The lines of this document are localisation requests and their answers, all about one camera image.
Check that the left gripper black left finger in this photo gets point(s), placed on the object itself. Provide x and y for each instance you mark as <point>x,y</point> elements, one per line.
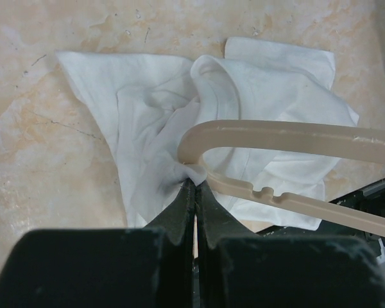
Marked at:
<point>127,267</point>

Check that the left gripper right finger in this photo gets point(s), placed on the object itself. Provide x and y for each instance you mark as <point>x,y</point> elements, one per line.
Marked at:
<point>333,266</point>

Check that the white t-shirt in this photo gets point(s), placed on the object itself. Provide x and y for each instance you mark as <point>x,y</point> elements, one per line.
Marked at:
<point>143,104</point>

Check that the beige wooden hanger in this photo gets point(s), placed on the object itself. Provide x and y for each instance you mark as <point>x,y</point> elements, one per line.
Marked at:
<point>353,143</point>

